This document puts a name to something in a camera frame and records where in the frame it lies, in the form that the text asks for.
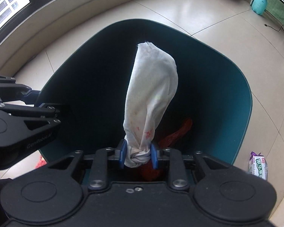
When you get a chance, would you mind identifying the black power cable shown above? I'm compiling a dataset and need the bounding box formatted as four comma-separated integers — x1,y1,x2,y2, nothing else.
264,16,284,35

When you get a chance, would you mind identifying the dark green trash bin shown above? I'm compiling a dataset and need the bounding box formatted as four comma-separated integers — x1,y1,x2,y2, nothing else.
36,19,252,179

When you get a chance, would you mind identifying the white knotted tissue bag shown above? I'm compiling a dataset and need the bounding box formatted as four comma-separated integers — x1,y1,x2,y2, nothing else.
123,42,178,168

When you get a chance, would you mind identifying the teal spray bottle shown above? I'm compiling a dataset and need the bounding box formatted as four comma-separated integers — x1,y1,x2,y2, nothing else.
250,0,267,15

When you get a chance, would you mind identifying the red wrapper inside bin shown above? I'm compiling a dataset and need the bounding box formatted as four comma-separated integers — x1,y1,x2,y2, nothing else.
139,118,192,181

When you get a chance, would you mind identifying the white purple biscuit package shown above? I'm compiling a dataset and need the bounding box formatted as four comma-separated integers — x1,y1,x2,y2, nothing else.
248,152,268,180

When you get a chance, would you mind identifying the pink fluffy mat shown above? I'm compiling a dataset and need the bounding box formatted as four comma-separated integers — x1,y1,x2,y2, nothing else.
35,158,47,169

